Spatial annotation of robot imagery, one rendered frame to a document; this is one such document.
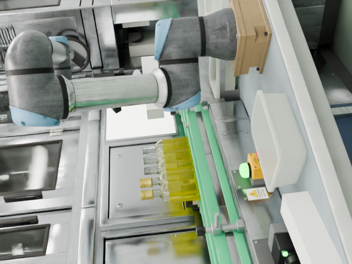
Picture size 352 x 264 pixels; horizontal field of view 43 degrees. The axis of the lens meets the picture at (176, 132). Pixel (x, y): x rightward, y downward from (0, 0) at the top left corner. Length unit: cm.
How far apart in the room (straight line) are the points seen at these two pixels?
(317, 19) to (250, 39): 141
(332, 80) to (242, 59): 119
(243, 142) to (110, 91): 51
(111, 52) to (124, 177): 91
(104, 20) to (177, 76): 120
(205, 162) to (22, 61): 65
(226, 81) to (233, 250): 71
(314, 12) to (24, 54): 181
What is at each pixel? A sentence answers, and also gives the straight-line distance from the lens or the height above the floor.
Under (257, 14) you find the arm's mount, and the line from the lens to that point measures 130.
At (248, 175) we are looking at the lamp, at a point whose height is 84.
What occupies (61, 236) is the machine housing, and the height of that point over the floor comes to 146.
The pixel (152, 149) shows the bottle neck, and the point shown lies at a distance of 169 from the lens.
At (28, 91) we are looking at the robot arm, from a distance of 112.
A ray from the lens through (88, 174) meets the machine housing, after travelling 184.
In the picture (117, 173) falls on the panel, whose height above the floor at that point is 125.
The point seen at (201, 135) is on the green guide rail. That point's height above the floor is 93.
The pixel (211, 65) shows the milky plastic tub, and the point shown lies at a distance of 182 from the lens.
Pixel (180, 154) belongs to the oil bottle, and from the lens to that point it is 163.
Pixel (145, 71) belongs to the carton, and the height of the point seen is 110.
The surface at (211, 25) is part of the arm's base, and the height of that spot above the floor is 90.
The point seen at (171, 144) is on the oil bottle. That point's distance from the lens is 167.
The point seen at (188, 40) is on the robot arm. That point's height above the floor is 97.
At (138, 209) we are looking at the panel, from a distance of 166.
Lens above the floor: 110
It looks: 3 degrees down
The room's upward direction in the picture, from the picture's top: 96 degrees counter-clockwise
